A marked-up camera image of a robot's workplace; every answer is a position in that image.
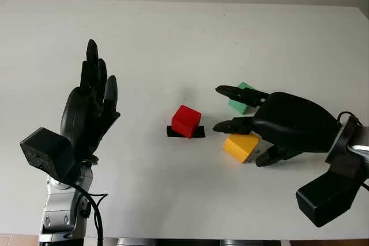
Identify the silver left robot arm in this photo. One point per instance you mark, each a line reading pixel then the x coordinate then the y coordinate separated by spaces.
pixel 63 211

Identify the dark grey robot torso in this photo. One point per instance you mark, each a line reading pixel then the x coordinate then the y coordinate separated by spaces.
pixel 201 242

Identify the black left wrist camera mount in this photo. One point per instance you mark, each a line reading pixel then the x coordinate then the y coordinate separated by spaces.
pixel 46 153

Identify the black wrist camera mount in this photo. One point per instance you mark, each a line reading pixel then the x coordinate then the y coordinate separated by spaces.
pixel 46 153
pixel 328 197

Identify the yellow cube block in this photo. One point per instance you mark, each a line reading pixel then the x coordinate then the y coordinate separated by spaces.
pixel 240 146

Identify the green cube block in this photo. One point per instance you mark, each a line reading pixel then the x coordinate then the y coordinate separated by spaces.
pixel 239 107

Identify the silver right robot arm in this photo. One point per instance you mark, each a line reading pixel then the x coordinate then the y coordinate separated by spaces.
pixel 360 149

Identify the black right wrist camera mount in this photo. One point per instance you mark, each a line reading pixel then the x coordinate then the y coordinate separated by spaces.
pixel 328 197

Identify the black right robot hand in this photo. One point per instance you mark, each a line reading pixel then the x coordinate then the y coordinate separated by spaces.
pixel 294 125

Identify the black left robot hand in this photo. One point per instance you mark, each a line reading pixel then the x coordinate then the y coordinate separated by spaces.
pixel 83 116

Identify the red cube block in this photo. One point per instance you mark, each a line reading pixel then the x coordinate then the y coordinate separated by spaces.
pixel 186 120

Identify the black tape strip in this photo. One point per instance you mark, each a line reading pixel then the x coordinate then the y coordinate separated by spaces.
pixel 200 132

